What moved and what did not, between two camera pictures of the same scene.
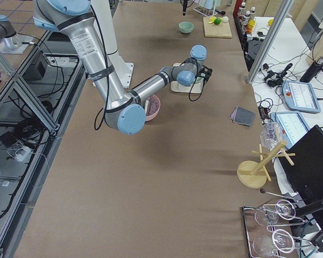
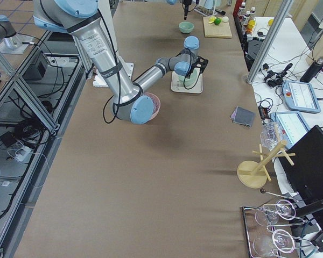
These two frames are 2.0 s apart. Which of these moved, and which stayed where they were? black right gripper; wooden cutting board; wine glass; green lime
Moved: black right gripper
Stayed: green lime; wooden cutting board; wine glass
